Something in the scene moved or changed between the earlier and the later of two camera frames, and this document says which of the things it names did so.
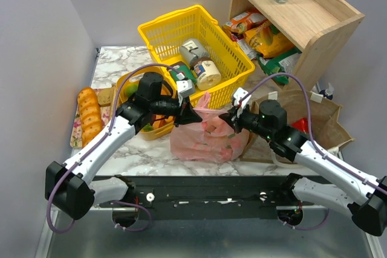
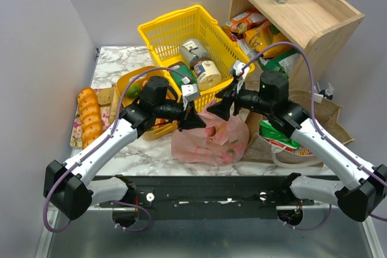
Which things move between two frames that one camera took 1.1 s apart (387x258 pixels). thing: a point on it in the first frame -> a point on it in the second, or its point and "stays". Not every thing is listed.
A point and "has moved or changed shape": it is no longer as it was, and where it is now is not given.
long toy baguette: x=91 y=115 stays
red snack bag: x=302 y=124 -> x=302 y=150
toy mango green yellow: x=130 y=89 stays
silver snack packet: x=251 y=52 stays
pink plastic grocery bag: x=211 y=139 stays
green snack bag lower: x=281 y=63 stays
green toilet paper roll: x=184 y=68 stays
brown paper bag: x=328 y=129 has moved or changed shape
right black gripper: x=237 y=119 -> x=234 y=101
